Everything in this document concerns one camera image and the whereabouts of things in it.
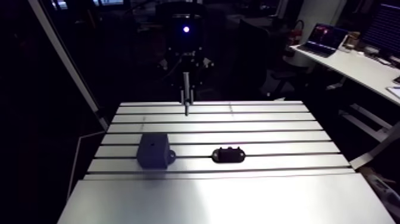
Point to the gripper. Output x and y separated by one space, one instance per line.
187 62

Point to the white pillar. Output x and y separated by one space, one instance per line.
318 15

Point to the black office chair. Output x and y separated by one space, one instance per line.
253 53

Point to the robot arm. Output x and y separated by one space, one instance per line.
181 22

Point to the white desk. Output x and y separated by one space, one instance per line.
359 67

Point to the pale slanted post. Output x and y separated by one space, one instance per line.
65 59

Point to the black oval holder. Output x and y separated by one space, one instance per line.
228 155

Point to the aluminium beam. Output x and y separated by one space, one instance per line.
375 150

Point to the red fire extinguisher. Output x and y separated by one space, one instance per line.
295 34

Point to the dark blue-grey block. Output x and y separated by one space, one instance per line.
153 153

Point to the dark computer monitor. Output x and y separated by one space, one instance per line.
384 31

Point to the open laptop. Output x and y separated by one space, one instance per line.
325 39

